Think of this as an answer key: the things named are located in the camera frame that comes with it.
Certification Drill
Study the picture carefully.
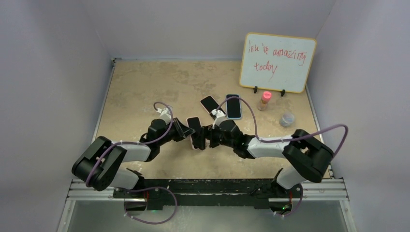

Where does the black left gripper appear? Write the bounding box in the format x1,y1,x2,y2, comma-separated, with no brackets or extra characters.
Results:
157,117,194,146

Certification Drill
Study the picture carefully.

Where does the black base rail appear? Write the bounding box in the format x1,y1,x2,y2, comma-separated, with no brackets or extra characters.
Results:
65,178,349,212

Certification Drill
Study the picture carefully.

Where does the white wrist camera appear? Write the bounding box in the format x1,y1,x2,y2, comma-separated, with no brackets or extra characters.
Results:
210,109,226,129
156,107,173,124

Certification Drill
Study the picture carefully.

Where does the phone in blue case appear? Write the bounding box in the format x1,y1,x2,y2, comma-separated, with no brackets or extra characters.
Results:
226,94,242,120

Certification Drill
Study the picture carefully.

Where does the small clear jar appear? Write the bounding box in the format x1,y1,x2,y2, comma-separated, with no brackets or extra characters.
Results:
279,112,295,128

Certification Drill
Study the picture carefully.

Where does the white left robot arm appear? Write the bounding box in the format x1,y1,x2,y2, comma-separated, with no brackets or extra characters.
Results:
72,118,195,198

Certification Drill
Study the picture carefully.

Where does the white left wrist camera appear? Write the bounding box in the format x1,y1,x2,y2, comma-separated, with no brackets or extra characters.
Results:
156,107,173,124

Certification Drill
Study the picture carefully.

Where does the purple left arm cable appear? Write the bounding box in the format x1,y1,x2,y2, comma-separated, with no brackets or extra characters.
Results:
85,101,174,189

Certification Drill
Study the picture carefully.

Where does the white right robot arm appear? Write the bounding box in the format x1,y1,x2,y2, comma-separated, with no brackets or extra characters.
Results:
192,120,334,197

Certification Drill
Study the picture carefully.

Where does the yellow framed whiteboard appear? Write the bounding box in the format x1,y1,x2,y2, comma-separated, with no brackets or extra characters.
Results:
239,32,317,93

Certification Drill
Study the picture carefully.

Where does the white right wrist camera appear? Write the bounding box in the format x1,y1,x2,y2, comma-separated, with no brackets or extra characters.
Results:
210,109,226,129

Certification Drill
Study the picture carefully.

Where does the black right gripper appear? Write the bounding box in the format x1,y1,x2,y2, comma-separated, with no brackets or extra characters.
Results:
193,124,235,151

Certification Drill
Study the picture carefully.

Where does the pink phone case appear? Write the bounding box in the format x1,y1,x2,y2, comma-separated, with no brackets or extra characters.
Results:
190,133,200,150

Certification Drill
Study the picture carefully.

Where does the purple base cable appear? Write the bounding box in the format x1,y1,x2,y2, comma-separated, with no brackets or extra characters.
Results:
123,186,179,226

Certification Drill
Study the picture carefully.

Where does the pink capped bottle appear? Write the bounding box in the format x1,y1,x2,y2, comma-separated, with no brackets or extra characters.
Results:
257,91,272,111

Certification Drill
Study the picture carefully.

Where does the black phone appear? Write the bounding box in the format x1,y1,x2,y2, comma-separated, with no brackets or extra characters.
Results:
187,117,202,135

